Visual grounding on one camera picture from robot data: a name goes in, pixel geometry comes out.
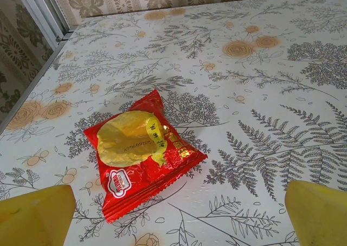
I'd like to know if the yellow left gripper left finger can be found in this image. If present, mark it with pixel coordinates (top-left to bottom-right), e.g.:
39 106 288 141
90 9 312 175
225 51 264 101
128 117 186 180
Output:
0 184 76 246

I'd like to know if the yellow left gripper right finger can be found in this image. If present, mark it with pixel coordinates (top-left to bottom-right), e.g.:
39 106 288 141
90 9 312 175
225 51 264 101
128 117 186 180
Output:
286 180 347 246

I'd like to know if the red snack packet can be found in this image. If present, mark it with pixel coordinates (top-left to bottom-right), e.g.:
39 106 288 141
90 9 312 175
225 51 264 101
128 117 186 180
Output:
83 88 208 225

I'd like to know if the aluminium frame post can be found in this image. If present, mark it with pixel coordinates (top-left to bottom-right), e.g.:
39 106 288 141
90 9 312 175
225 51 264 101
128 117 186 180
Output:
12 0 72 42

